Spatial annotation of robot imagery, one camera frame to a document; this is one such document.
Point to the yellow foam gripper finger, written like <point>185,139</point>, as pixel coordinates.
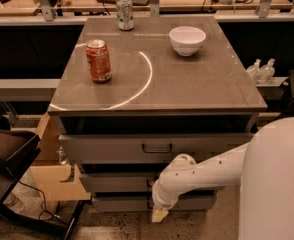
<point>158,214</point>

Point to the grey drawer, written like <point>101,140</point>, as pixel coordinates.
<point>150,148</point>
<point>118,182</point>
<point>134,204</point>

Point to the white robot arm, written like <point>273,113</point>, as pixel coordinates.
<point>264,170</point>

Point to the grey bottom drawer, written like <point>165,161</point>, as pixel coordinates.
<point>134,204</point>

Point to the grey top drawer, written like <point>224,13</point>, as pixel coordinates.
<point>150,148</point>

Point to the grey drawer cabinet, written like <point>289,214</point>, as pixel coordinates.
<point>153,89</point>

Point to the cardboard box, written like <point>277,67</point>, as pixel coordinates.
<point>58,182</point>

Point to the black tray stand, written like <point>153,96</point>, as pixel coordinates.
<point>18,150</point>

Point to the left clear sanitizer bottle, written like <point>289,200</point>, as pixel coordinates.
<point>253,70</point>

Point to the clear sanitizer bottle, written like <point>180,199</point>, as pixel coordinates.
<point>266,72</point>
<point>253,70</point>

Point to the orange soda can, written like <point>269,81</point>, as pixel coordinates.
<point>99,61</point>

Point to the right clear sanitizer bottle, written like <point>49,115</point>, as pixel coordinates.
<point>266,72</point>

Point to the white ceramic bowl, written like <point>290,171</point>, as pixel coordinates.
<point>186,40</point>

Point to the green white soda can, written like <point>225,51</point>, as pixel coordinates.
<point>124,14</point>

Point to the metal railing frame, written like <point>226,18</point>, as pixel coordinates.
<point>153,4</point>

